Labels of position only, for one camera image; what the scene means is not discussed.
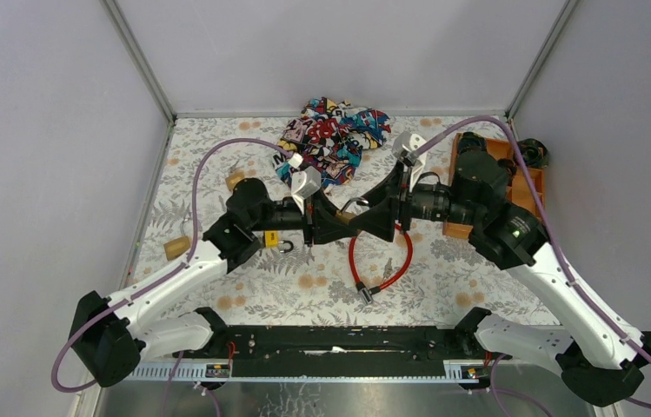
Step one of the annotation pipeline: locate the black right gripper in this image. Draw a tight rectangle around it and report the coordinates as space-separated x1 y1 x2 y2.
349 157 481 242

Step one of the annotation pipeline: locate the brass padlock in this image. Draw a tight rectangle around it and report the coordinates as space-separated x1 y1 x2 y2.
225 169 246 192
335 196 369 229
163 217 193 261

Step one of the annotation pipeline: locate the red cable lock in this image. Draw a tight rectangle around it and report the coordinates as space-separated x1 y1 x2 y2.
348 224 415 306

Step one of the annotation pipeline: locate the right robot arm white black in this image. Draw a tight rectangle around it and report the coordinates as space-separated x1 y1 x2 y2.
351 150 651 407

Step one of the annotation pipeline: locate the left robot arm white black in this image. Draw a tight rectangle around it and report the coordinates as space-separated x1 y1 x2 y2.
65 178 358 387

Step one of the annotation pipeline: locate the yellow small padlock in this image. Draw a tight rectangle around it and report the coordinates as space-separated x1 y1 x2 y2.
262 230 294 254

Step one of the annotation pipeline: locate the colourful comic print cloth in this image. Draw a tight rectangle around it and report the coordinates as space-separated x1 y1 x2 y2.
277 96 391 189

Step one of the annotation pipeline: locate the orange wooden compartment tray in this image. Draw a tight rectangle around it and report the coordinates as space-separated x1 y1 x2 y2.
442 132 545 240

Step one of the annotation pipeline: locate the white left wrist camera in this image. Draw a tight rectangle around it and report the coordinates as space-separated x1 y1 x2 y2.
289 153 322 214

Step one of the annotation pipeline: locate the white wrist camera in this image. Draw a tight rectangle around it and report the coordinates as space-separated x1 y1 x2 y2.
289 153 322 214
392 131 427 191

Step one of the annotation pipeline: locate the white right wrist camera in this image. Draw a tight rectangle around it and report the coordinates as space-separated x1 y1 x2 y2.
392 131 427 191

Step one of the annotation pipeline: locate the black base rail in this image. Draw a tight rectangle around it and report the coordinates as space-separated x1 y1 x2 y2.
182 325 499 379

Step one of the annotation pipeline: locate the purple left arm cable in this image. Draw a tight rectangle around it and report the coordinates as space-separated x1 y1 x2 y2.
50 137 297 417

